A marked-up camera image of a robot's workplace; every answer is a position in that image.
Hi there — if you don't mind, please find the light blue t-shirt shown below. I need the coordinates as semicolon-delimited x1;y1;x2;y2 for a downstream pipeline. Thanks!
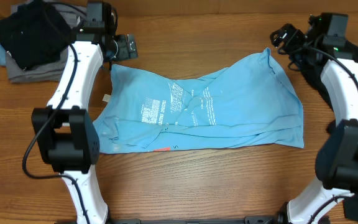
94;49;304;154

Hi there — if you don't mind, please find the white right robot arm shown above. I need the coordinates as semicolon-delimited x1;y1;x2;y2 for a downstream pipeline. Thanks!
264;12;358;224

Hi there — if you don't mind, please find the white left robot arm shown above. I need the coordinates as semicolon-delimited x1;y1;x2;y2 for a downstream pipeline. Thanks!
22;1;138;223

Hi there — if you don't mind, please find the folded grey shirt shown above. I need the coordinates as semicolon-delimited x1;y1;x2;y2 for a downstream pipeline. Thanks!
5;4;85;83

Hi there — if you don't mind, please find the folded black shirt on stack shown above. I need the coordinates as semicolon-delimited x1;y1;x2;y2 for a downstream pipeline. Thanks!
0;1;71;70

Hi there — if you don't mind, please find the folded light blue shirt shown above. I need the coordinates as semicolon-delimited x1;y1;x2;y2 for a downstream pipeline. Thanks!
0;44;6;67

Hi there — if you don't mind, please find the black shirt at right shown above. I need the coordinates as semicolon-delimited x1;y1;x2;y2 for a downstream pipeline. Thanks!
277;44;358;223

